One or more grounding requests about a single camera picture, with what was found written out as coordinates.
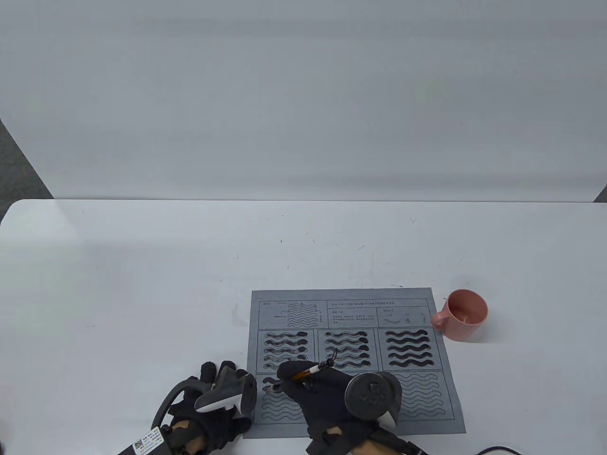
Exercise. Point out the grey water writing practice cloth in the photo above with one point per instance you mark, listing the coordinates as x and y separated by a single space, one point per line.
284 429

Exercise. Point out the brown Chinese brush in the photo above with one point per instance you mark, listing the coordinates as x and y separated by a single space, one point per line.
303 374

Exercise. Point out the pink mug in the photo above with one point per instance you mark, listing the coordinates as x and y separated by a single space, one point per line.
467 327

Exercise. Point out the person's right forearm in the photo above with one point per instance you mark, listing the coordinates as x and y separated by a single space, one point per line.
370 448

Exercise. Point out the person's left forearm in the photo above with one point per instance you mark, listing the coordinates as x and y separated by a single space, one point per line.
194 445

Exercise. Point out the grey and white right controller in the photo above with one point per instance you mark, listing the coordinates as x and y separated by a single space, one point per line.
367 393

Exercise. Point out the person's left hand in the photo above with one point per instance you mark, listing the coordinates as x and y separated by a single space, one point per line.
220 426

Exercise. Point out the person's right hand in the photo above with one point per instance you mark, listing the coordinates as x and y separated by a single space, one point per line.
322 398

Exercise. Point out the grey and white controller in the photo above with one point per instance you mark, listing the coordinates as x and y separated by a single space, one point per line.
249 393
367 393

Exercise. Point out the white backdrop panel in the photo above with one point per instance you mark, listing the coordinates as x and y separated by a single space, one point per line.
303 95

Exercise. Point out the black labelled left wrist camera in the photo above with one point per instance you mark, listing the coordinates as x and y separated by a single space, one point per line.
147 443

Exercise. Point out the grey and white left controller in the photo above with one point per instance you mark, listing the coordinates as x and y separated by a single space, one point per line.
249 393

